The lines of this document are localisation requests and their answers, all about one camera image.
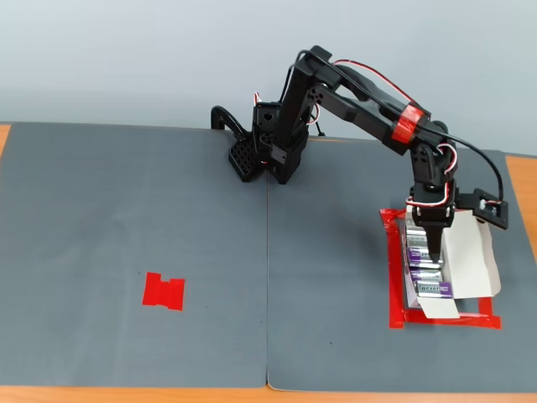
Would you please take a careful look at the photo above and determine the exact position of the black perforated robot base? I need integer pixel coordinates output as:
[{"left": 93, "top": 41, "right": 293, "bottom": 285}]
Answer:
[{"left": 227, "top": 138, "right": 303, "bottom": 186}]

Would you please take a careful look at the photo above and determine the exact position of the black camera cable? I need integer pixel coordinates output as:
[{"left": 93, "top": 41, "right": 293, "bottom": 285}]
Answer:
[{"left": 287, "top": 50, "right": 504, "bottom": 203}]

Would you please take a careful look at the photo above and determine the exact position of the red tape frame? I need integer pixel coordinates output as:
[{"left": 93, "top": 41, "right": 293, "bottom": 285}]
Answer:
[{"left": 378, "top": 206, "right": 503, "bottom": 331}]

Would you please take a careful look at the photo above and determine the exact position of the black table clamp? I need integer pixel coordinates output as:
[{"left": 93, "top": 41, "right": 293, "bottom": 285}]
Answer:
[{"left": 210, "top": 105, "right": 255, "bottom": 142}]

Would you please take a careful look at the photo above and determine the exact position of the grey table mat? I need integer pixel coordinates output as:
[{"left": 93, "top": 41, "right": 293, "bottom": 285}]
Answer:
[
  {"left": 0, "top": 121, "right": 269, "bottom": 388},
  {"left": 265, "top": 134, "right": 537, "bottom": 394}
]

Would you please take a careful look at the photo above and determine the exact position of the white cardboard battery box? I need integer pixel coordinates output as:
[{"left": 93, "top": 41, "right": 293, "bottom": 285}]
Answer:
[{"left": 403, "top": 204, "right": 503, "bottom": 320}]

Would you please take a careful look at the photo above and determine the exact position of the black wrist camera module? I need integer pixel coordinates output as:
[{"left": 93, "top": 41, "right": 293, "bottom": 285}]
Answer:
[{"left": 455, "top": 188, "right": 510, "bottom": 231}]

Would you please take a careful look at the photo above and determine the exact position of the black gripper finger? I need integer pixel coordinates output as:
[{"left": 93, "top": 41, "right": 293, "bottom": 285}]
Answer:
[{"left": 420, "top": 224, "right": 445, "bottom": 270}]

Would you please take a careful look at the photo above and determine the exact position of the red tape band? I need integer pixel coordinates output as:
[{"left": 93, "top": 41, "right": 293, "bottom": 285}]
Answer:
[{"left": 392, "top": 103, "right": 424, "bottom": 146}]

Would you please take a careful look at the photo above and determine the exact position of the red white servo wire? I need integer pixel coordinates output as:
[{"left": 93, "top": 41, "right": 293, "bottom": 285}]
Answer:
[
  {"left": 333, "top": 60, "right": 420, "bottom": 109},
  {"left": 435, "top": 143, "right": 459, "bottom": 177}
]

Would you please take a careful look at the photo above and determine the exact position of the red tape patch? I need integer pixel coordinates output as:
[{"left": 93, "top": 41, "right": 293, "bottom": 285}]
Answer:
[{"left": 141, "top": 271, "right": 186, "bottom": 311}]

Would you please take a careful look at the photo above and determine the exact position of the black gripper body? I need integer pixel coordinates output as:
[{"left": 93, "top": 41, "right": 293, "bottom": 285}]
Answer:
[{"left": 404, "top": 178, "right": 457, "bottom": 231}]

